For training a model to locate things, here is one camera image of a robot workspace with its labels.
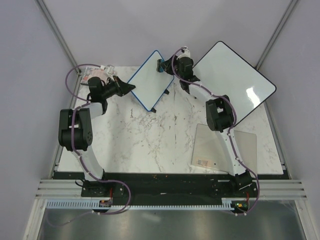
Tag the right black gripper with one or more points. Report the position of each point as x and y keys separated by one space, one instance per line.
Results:
x=168 y=63

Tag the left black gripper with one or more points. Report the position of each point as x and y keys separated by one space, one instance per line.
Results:
x=123 y=88

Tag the blue framed small whiteboard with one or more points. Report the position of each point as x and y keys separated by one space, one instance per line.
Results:
x=150 y=85

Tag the blue whiteboard eraser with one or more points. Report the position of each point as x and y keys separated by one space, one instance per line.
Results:
x=160 y=63

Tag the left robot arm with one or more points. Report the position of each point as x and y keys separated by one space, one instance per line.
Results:
x=75 y=132

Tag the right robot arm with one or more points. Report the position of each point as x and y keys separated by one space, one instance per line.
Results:
x=220 y=116

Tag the black framed large whiteboard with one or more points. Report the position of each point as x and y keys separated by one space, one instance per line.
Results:
x=224 y=72

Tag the floral patterned notebook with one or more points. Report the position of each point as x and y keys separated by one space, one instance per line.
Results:
x=95 y=71

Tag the grey flat tablet board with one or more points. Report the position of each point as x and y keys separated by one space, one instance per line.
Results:
x=208 y=150

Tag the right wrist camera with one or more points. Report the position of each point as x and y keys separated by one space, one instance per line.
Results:
x=185 y=53

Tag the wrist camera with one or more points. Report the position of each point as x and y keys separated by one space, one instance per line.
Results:
x=185 y=53
x=109 y=70

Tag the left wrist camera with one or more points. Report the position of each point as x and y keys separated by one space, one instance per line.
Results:
x=109 y=70

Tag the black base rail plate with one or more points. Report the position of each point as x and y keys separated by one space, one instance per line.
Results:
x=147 y=185

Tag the white slotted cable duct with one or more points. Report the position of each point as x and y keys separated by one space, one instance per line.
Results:
x=95 y=204

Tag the aluminium frame rail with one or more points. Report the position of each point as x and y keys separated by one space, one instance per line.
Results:
x=269 y=189

